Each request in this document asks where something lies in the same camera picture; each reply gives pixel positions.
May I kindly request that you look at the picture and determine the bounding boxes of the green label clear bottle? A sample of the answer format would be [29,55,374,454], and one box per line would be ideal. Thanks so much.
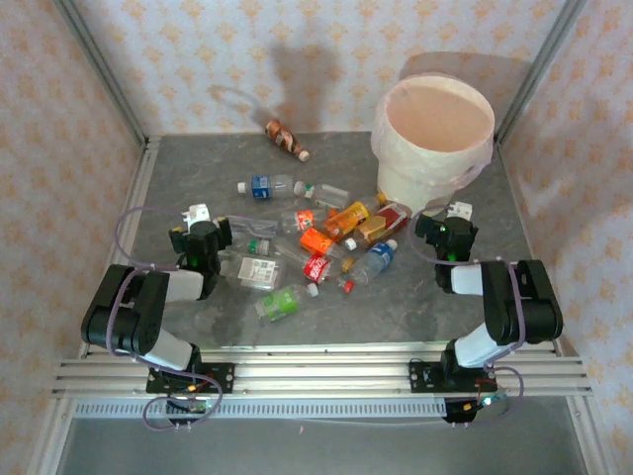
[254,282,320,324]

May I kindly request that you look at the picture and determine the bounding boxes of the clear bottle green cap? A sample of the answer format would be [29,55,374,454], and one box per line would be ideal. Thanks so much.
[245,237,303,263]

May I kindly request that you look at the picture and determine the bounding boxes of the red tea bottle white cap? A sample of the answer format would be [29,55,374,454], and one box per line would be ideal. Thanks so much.
[344,201,414,251]

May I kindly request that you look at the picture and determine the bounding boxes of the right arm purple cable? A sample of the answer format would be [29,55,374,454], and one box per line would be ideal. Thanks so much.
[410,205,526,427]

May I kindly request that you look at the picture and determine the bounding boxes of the translucent pink bin liner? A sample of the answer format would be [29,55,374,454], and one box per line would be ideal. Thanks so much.
[370,71,497,192]

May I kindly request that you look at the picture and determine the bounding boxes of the aluminium table side rail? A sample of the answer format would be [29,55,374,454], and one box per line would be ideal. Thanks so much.
[78,136,162,357]

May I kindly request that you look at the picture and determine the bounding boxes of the small orange label bottle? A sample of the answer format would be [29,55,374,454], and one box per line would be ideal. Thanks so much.
[280,207,340,234]

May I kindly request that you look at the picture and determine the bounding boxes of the large clear bottle white label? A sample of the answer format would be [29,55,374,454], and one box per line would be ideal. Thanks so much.
[220,249,287,294]

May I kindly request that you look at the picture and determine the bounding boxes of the aluminium frame post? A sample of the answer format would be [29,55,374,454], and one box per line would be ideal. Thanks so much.
[494,0,588,144]
[51,0,149,147]

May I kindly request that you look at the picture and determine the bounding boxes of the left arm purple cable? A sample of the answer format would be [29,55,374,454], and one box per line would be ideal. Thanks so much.
[106,205,224,431]

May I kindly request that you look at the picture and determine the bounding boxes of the brown coffee bottle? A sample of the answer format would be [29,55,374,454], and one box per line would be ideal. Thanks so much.
[265,118,312,163]

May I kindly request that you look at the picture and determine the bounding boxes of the clear bottle green neck ring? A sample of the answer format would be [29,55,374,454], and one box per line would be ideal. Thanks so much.
[294,180,353,210]

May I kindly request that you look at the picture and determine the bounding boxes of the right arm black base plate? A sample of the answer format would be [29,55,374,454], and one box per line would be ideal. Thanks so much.
[408,359,446,395]

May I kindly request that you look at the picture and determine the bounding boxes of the red label cola bottle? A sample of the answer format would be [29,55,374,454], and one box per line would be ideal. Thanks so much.
[302,251,356,294]

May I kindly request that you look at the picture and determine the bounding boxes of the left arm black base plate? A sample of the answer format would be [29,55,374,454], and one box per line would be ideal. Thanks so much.
[145,362,236,396]

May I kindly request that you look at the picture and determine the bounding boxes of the blue label clear bottle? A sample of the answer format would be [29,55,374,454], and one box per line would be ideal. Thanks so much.
[236,173,298,202]
[353,238,400,287]

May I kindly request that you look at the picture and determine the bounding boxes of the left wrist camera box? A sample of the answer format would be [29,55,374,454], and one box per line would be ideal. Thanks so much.
[180,201,212,224]

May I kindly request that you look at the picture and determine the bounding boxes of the slotted grey cable duct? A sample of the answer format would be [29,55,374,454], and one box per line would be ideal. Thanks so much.
[73,399,449,420]

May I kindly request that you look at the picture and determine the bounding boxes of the white plastic bin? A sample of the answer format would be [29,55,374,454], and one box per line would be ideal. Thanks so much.
[375,72,497,219]

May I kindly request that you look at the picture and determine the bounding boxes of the aluminium mounting rails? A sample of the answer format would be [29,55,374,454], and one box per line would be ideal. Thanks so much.
[51,345,594,400]

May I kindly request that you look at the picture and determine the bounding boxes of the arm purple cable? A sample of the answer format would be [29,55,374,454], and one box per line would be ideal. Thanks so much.
[410,205,526,427]
[106,205,224,431]

